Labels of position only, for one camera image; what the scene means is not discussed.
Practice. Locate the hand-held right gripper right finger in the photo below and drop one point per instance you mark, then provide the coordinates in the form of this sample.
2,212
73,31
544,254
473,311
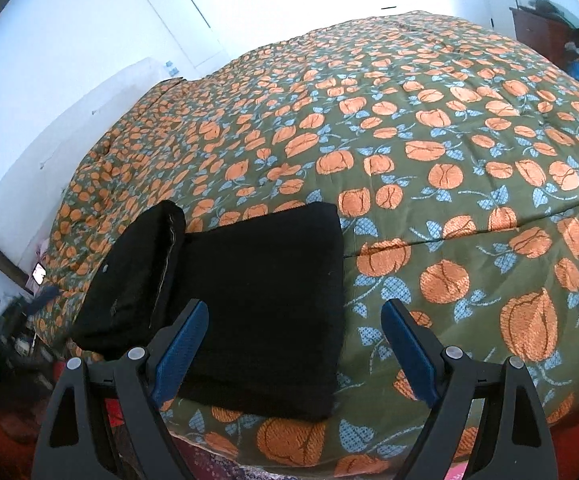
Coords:
412,355

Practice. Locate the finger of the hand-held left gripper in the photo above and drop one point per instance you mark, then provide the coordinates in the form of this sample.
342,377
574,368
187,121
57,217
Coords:
45,294

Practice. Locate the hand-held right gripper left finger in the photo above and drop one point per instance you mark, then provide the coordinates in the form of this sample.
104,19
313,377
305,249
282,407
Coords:
182,355

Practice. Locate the black pants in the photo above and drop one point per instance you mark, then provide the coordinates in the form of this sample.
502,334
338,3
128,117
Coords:
269,300

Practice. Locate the purple patterned cloth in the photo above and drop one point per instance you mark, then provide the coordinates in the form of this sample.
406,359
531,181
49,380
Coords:
229,465

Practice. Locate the white pillow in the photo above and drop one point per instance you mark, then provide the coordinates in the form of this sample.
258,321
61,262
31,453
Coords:
69,140

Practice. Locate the orange floral green blanket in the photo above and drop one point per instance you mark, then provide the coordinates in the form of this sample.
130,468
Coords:
419,160

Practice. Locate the brown wooden cabinet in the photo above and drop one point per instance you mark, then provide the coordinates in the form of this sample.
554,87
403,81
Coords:
539,35

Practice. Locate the dark green cloth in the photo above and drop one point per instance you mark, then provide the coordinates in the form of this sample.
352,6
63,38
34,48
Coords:
554,10

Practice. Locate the dark wooden bed frame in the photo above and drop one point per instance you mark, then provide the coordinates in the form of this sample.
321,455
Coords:
4,262

